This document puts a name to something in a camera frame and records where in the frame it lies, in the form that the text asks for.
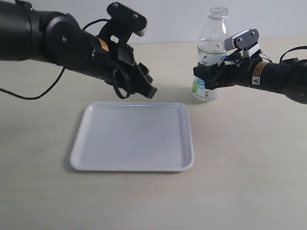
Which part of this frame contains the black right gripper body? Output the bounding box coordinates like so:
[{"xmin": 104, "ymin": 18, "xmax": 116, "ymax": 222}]
[{"xmin": 214, "ymin": 54, "xmax": 263, "ymax": 89}]

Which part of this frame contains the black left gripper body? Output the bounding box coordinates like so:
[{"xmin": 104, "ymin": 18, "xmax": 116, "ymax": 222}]
[{"xmin": 95, "ymin": 37, "xmax": 139, "ymax": 93}]

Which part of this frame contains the clear plastic water bottle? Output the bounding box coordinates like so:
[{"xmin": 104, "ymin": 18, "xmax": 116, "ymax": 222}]
[{"xmin": 192, "ymin": 6, "xmax": 228, "ymax": 102}]

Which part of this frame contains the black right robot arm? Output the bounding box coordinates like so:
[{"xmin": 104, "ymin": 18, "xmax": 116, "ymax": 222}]
[{"xmin": 193, "ymin": 56, "xmax": 307, "ymax": 104}]

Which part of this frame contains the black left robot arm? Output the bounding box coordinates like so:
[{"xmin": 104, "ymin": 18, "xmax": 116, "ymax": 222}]
[{"xmin": 0, "ymin": 0, "xmax": 157, "ymax": 99}]

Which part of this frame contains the white plastic tray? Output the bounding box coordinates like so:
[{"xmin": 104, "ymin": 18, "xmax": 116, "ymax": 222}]
[{"xmin": 70, "ymin": 102, "xmax": 194, "ymax": 172}]

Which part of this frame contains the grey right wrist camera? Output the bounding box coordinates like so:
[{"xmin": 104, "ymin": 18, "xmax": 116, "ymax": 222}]
[{"xmin": 224, "ymin": 28, "xmax": 260, "ymax": 57}]

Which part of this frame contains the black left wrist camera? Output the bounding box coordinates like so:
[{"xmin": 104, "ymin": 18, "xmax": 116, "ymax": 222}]
[{"xmin": 98, "ymin": 1, "xmax": 148, "ymax": 46}]

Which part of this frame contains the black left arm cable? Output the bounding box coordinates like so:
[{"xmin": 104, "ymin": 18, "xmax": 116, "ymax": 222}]
[{"xmin": 0, "ymin": 18, "xmax": 113, "ymax": 101}]

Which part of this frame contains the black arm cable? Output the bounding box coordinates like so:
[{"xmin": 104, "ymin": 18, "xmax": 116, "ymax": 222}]
[
  {"xmin": 0, "ymin": 18, "xmax": 113, "ymax": 101},
  {"xmin": 260, "ymin": 45, "xmax": 307, "ymax": 65}
]

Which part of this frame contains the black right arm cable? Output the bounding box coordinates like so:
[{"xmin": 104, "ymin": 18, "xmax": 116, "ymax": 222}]
[{"xmin": 260, "ymin": 45, "xmax": 307, "ymax": 65}]

